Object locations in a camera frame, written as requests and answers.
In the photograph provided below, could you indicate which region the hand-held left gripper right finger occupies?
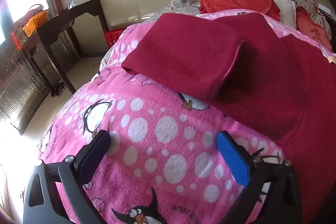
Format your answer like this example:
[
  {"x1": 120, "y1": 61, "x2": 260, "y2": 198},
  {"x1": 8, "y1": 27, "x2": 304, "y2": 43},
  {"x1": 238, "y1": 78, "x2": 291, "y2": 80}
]
[{"x1": 216, "y1": 131, "x2": 303, "y2": 224}]

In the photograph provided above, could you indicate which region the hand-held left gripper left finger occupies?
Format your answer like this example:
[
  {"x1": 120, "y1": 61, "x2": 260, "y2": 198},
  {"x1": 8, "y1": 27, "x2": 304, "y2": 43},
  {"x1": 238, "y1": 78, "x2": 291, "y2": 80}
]
[{"x1": 23, "y1": 130, "x2": 111, "y2": 224}]

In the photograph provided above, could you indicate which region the dark red sweater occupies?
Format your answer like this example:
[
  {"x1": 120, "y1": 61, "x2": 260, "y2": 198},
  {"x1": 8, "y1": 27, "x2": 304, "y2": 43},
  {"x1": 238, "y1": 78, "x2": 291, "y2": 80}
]
[{"x1": 121, "y1": 12, "x2": 336, "y2": 224}]

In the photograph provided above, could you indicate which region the pink penguin print blanket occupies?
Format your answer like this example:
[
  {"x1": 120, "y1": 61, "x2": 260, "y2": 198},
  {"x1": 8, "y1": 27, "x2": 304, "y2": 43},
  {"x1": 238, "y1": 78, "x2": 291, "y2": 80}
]
[{"x1": 37, "y1": 10, "x2": 332, "y2": 224}]

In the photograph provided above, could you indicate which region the pair of dark shoes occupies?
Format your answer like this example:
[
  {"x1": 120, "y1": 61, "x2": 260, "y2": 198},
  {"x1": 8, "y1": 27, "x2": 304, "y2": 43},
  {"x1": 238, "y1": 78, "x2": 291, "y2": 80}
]
[{"x1": 51, "y1": 81, "x2": 66, "y2": 98}]

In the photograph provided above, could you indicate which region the dark wooden table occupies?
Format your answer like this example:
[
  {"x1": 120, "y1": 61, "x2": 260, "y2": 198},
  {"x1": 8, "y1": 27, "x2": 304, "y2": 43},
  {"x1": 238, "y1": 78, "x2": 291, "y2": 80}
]
[{"x1": 20, "y1": 0, "x2": 109, "y2": 94}]

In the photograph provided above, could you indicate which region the red gift box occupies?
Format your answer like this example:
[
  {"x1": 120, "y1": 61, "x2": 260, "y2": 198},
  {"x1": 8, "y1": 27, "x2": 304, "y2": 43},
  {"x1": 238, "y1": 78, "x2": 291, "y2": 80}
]
[{"x1": 12, "y1": 17, "x2": 29, "y2": 50}]

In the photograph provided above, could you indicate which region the orange plastic basket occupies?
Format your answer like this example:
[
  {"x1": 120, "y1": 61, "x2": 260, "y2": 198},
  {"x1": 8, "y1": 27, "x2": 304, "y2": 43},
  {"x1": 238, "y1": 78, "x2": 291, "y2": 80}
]
[{"x1": 23, "y1": 4, "x2": 49, "y2": 37}]

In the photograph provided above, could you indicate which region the small red heart cushion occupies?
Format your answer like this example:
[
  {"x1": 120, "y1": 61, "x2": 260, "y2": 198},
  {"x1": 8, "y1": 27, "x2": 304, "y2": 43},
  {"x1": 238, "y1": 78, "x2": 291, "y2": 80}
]
[{"x1": 295, "y1": 6, "x2": 332, "y2": 52}]

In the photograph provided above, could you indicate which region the white pillow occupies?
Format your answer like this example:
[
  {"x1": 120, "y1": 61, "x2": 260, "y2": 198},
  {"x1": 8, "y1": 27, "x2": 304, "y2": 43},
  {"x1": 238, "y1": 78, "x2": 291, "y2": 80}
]
[{"x1": 268, "y1": 0, "x2": 297, "y2": 29}]

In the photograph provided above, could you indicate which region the dark object with white paper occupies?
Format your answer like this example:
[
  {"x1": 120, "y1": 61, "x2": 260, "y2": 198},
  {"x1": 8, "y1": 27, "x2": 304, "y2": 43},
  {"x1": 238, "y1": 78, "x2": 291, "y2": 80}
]
[{"x1": 319, "y1": 4, "x2": 336, "y2": 43}]

